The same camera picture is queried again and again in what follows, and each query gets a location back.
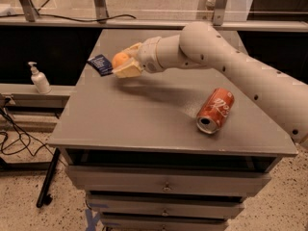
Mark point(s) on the grey drawer cabinet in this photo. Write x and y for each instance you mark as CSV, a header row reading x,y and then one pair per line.
x,y
132,145

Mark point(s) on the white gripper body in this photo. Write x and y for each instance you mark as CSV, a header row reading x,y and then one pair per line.
x,y
148,55

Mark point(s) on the metal railing frame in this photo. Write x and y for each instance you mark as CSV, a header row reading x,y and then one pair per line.
x,y
238,15

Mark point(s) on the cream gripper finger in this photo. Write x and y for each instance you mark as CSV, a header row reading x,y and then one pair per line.
x,y
132,51
127,69

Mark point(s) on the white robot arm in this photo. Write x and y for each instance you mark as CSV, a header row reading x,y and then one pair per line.
x,y
199,45

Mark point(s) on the white pump soap bottle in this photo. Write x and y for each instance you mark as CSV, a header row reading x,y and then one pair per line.
x,y
39,79

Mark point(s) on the blue rxbar blueberry packet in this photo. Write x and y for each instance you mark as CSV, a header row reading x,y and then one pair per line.
x,y
101,64

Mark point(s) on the black bar on floor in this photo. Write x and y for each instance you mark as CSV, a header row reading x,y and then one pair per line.
x,y
44,197

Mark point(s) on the red coca-cola can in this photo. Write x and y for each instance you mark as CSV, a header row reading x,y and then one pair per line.
x,y
215,111

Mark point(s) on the orange fruit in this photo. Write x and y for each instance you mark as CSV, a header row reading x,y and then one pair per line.
x,y
120,59

